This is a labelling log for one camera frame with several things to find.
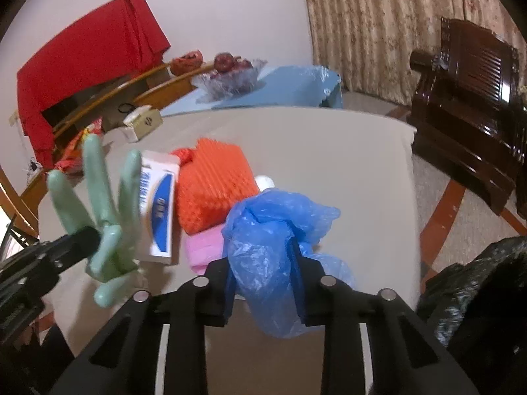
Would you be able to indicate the blue tablecloth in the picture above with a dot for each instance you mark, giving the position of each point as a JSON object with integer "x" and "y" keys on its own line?
{"x": 280, "y": 90}

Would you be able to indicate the red snack packet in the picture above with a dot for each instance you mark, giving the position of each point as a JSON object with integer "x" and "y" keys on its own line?
{"x": 74, "y": 152}

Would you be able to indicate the wooden cabinet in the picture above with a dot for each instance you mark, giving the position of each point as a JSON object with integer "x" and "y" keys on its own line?
{"x": 173, "y": 84}

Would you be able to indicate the patterned beige curtain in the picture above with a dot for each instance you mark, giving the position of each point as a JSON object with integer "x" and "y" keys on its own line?
{"x": 391, "y": 28}

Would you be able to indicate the small red bag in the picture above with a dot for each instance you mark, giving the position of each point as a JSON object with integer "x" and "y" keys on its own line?
{"x": 187, "y": 62}

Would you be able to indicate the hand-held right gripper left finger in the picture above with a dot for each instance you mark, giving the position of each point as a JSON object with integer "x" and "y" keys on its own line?
{"x": 214, "y": 292}

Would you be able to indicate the orange mesh pad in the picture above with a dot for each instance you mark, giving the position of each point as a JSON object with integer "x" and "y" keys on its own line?
{"x": 214, "y": 181}

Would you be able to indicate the beige tissue box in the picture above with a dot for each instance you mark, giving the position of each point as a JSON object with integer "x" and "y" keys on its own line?
{"x": 144, "y": 125}

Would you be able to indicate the white and blue toothpaste box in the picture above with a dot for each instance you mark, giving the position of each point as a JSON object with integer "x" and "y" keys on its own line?
{"x": 160, "y": 214}

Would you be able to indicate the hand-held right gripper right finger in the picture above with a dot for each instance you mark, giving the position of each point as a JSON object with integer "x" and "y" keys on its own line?
{"x": 299, "y": 284}

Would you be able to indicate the red apple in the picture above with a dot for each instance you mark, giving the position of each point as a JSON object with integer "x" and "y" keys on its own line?
{"x": 243, "y": 65}
{"x": 223, "y": 62}

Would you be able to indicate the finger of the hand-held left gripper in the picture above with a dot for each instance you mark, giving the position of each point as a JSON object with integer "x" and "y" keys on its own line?
{"x": 76, "y": 242}

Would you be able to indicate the small white container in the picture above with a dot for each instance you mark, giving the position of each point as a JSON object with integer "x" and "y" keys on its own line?
{"x": 263, "y": 182}

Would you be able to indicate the red cloth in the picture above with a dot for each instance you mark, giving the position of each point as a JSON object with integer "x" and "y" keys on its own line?
{"x": 82, "y": 57}

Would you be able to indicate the glass fruit bowl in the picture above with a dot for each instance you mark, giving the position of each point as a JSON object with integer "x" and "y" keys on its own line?
{"x": 230, "y": 84}

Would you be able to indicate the green rubber glove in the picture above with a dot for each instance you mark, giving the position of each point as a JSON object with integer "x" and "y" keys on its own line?
{"x": 99, "y": 181}

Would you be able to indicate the dark wooden armchair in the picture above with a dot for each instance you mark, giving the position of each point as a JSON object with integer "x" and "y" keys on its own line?
{"x": 465, "y": 123}

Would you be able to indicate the black television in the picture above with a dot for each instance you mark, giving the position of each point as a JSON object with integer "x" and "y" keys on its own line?
{"x": 74, "y": 107}

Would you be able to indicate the black trash bin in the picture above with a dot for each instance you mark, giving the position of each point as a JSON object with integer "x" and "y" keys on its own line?
{"x": 473, "y": 296}

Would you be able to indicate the blue plastic bag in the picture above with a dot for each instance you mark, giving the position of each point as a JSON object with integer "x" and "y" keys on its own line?
{"x": 263, "y": 247}

